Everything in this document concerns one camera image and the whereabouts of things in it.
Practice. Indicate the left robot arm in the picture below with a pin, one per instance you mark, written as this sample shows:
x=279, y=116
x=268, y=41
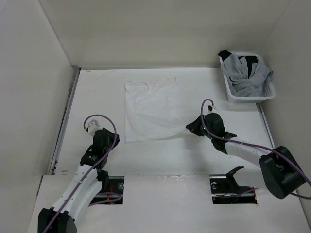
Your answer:
x=88, y=181

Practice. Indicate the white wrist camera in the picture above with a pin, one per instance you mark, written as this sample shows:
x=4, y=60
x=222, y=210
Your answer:
x=212, y=109
x=92, y=127

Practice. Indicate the grey tank top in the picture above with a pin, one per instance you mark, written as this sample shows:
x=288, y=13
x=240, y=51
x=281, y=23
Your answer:
x=239, y=84

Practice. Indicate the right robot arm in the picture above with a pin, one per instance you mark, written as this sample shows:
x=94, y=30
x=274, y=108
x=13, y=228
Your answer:
x=281, y=174

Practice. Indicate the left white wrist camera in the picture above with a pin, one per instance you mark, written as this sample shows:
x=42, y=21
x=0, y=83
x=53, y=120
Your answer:
x=92, y=127

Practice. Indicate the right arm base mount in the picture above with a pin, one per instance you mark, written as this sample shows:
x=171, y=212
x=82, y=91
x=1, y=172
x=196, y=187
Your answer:
x=226, y=190

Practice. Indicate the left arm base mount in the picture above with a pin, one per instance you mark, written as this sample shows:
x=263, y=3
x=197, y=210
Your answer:
x=111, y=193

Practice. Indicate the white tank top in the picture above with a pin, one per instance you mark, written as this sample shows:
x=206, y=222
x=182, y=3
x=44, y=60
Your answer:
x=153, y=111

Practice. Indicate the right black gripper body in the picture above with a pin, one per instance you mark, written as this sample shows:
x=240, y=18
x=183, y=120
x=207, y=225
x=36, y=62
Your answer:
x=198, y=128

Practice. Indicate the white plastic laundry basket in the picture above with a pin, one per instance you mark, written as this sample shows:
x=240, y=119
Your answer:
x=270, y=92

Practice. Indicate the black tank top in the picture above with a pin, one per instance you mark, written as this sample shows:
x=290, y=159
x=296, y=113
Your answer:
x=246, y=62

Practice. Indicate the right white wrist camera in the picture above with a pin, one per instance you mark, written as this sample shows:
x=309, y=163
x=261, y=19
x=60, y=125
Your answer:
x=212, y=109

